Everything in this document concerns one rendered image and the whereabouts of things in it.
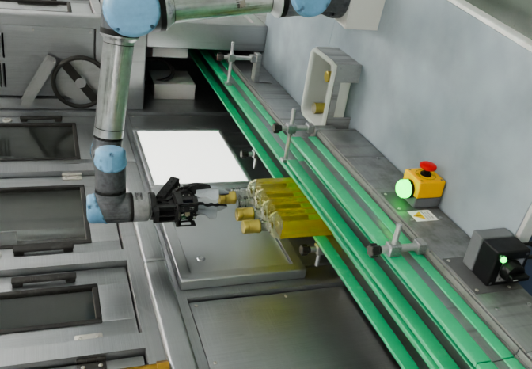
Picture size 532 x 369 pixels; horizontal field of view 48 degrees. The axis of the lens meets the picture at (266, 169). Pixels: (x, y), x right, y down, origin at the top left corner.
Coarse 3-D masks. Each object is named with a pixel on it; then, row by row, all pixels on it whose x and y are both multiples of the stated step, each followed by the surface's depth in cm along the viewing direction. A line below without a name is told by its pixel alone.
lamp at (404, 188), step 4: (400, 180) 140; (404, 180) 139; (408, 180) 139; (396, 184) 140; (400, 184) 139; (404, 184) 138; (408, 184) 138; (412, 184) 138; (396, 188) 140; (400, 188) 138; (404, 188) 138; (408, 188) 138; (412, 188) 138; (400, 192) 139; (404, 192) 138; (408, 192) 138; (412, 192) 138; (400, 196) 139; (404, 196) 138; (408, 196) 139
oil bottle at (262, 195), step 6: (258, 192) 162; (264, 192) 162; (270, 192) 162; (276, 192) 163; (282, 192) 163; (288, 192) 164; (294, 192) 164; (300, 192) 165; (258, 198) 161; (264, 198) 160; (270, 198) 160; (276, 198) 161; (282, 198) 161; (258, 204) 161
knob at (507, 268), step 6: (504, 264) 113; (510, 264) 113; (516, 264) 112; (504, 270) 113; (510, 270) 112; (516, 270) 112; (522, 270) 113; (504, 276) 113; (510, 276) 112; (516, 276) 112; (522, 276) 112; (528, 276) 112; (510, 282) 113; (516, 282) 114
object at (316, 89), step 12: (312, 60) 186; (324, 60) 187; (312, 72) 188; (324, 72) 189; (312, 84) 190; (324, 84) 191; (312, 96) 192; (324, 96) 193; (312, 120) 187; (324, 120) 179
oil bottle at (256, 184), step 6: (258, 180) 168; (264, 180) 169; (270, 180) 169; (276, 180) 170; (282, 180) 170; (288, 180) 171; (252, 186) 166; (258, 186) 165; (264, 186) 166; (270, 186) 166; (276, 186) 167; (282, 186) 167; (288, 186) 168; (294, 186) 169; (252, 192) 166
